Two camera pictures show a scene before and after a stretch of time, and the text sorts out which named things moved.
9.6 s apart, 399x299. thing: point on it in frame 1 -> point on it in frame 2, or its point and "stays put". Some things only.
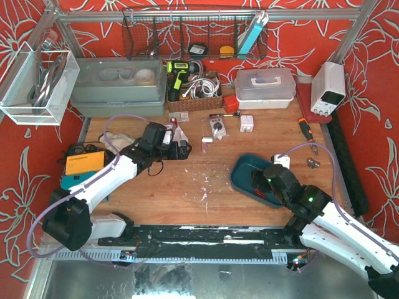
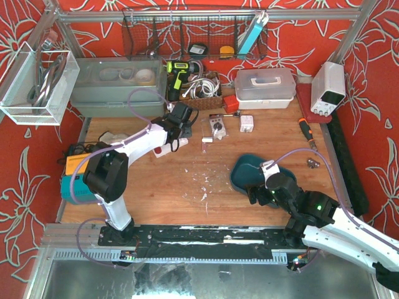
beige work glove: (120, 141) stays put
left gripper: (180, 149) -> (186, 128)
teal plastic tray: (240, 175) stays put
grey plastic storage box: (120, 86) stays put
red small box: (231, 103) stays put
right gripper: (260, 182) -> (259, 193)
